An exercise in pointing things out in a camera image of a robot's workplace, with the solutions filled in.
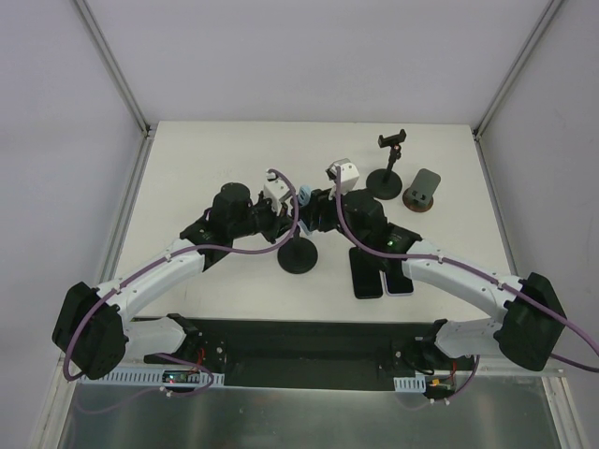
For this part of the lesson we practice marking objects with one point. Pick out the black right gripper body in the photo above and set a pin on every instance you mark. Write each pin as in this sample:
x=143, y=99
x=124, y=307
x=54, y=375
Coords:
x=316, y=211

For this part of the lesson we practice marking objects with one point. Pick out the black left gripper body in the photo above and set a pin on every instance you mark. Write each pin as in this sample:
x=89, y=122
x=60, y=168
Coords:
x=280, y=219

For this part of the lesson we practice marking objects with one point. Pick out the black round phone stand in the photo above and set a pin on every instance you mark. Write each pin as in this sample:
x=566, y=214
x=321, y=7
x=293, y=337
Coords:
x=297, y=256

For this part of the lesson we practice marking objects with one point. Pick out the black phone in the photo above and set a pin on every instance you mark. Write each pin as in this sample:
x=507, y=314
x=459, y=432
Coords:
x=366, y=279

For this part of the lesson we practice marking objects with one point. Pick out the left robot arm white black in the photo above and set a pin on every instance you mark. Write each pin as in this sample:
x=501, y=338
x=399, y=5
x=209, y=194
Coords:
x=96, y=327

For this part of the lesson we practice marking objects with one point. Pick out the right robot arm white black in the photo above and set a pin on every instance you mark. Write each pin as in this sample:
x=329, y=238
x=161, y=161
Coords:
x=524, y=317

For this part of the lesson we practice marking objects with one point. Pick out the grey stand on wooden base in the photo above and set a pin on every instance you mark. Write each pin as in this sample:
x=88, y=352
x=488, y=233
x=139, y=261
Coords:
x=418, y=197

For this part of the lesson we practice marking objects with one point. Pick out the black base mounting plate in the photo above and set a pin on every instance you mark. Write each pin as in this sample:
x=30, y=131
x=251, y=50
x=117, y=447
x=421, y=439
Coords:
x=312, y=355

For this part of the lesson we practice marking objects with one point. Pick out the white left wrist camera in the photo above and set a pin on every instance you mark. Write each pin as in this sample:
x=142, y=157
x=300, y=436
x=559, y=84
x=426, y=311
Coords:
x=276, y=191

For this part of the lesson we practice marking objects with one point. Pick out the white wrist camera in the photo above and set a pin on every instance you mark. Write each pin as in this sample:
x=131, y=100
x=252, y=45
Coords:
x=344, y=175
x=276, y=191

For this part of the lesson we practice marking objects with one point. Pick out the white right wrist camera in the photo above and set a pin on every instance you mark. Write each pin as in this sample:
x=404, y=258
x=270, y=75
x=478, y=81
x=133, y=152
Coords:
x=344, y=175

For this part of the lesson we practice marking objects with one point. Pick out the aluminium frame post left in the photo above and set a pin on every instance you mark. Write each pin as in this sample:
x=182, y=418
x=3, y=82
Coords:
x=109, y=61

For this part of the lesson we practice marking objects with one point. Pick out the aluminium frame post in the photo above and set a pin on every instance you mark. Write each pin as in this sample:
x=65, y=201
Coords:
x=109, y=61
x=547, y=17

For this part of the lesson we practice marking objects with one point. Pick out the white cable duct right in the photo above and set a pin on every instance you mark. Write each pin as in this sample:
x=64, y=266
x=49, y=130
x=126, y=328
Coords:
x=416, y=384

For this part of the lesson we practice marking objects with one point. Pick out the white cable duct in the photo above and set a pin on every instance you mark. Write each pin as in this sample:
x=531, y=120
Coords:
x=172, y=378
x=416, y=384

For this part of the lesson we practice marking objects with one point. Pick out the white cable duct left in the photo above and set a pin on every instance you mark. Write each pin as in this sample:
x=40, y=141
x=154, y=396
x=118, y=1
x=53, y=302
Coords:
x=172, y=378

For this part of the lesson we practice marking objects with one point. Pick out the aluminium frame post right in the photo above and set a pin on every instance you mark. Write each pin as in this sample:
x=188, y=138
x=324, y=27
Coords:
x=547, y=17

